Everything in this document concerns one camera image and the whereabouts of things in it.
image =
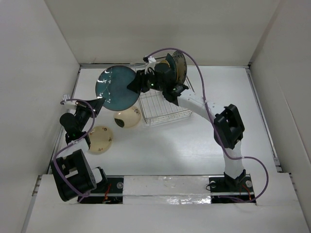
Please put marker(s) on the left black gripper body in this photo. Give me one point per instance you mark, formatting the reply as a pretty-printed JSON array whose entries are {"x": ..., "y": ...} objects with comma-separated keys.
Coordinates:
[{"x": 83, "y": 112}]

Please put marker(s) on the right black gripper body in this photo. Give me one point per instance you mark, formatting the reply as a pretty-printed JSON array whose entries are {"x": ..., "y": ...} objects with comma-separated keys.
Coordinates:
[{"x": 148, "y": 81}]

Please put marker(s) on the round teal glazed plate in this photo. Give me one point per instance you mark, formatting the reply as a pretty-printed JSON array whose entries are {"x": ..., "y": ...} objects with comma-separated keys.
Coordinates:
[{"x": 112, "y": 86}]

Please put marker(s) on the cream plate with black blotch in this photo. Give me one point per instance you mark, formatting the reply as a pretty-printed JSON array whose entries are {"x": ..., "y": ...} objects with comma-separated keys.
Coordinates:
[{"x": 128, "y": 118}]

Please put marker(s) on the blue floral white plate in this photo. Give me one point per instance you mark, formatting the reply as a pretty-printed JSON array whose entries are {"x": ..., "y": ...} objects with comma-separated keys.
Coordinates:
[{"x": 181, "y": 66}]

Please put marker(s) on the woven bamboo round plate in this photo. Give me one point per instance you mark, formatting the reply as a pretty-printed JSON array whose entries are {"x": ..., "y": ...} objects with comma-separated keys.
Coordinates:
[{"x": 165, "y": 62}]

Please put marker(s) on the dark green square plate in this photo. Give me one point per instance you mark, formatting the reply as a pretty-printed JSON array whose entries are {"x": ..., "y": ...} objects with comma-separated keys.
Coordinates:
[{"x": 172, "y": 64}]

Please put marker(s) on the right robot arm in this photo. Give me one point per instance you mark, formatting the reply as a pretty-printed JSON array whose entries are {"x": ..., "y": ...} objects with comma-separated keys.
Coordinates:
[{"x": 226, "y": 120}]

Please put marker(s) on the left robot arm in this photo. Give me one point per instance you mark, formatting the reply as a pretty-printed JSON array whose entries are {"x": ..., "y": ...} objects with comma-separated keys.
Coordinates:
[{"x": 71, "y": 171}]

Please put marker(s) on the cream plate with small flowers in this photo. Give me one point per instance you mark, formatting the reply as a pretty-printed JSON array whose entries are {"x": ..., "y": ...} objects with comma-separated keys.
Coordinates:
[{"x": 101, "y": 138}]

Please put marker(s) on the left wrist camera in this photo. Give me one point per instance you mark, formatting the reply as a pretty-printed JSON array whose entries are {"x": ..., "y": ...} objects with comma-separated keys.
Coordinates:
[{"x": 68, "y": 103}]

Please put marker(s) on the wire dish rack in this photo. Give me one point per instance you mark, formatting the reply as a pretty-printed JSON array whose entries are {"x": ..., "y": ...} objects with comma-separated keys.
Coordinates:
[{"x": 156, "y": 109}]

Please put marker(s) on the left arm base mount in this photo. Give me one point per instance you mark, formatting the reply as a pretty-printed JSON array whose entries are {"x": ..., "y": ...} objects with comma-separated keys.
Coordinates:
[{"x": 110, "y": 193}]

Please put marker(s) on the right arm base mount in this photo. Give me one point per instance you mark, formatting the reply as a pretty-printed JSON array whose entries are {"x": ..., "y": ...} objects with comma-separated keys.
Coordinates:
[{"x": 220, "y": 192}]

